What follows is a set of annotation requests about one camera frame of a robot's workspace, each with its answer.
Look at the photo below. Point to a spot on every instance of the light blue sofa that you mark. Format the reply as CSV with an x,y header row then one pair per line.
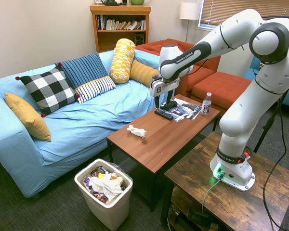
x,y
86,125

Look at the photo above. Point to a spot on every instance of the orange ottoman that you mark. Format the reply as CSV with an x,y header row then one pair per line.
x,y
219,86

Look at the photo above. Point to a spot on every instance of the wooden coffee table black frame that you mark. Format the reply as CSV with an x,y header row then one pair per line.
x,y
163,144

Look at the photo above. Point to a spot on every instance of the dark glossy magazine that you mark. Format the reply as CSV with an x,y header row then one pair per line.
x,y
180,113

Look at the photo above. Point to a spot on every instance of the row of paperback books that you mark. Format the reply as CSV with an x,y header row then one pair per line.
x,y
125,24

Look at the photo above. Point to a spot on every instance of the clear plastic drink bottle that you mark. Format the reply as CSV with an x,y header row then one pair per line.
x,y
206,107

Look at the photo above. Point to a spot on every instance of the black TV remote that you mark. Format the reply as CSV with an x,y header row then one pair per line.
x,y
163,114

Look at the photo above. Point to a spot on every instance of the white shade floor lamp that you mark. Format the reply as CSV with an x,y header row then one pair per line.
x,y
189,10

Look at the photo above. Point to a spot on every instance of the yellow white patterned bolster pillow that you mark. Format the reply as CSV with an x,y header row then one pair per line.
x,y
121,60

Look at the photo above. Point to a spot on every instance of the wooden bookshelf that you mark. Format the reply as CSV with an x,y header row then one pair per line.
x,y
120,41

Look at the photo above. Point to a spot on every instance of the crumpled white plastic bag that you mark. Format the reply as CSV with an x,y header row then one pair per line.
x,y
106,185

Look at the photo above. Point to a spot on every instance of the black power box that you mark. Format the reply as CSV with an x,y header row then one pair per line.
x,y
198,215

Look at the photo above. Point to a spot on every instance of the plain mustard pillow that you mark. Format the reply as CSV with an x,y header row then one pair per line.
x,y
26,115

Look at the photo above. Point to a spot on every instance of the white tissue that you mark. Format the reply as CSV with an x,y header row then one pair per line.
x,y
137,131

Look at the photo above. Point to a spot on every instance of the white navy striped pillow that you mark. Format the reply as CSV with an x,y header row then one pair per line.
x,y
94,89

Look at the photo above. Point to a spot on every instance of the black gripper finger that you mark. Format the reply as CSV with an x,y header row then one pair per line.
x,y
169,97
157,102

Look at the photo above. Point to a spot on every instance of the black white checkered pillow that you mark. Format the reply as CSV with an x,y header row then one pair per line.
x,y
48,89

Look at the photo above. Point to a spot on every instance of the blue striped pillow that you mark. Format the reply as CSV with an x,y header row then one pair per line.
x,y
84,68

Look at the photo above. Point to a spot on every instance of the white plastic trash bin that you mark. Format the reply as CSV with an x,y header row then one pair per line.
x,y
106,214

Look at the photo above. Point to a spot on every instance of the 425 Business magazine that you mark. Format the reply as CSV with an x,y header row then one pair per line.
x,y
195,111

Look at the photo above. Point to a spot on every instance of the small black speaker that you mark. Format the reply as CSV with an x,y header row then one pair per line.
x,y
139,39

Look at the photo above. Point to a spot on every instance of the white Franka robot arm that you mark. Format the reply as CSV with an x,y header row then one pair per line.
x,y
240,113

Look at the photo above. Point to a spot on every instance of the yellow striped pillow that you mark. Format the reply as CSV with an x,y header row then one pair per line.
x,y
142,72

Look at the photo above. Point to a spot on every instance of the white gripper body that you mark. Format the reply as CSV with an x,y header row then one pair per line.
x,y
166,85

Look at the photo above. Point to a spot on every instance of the brown window blinds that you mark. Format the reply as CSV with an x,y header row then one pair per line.
x,y
231,9

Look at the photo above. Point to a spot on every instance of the black game controller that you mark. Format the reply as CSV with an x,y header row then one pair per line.
x,y
170,106

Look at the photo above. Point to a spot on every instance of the black tripod stand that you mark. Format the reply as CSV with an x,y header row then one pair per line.
x,y
269,122

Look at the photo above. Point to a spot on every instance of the green pot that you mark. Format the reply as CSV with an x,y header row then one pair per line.
x,y
136,2

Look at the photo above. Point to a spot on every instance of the rustic dark wood table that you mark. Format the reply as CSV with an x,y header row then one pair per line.
x,y
231,207

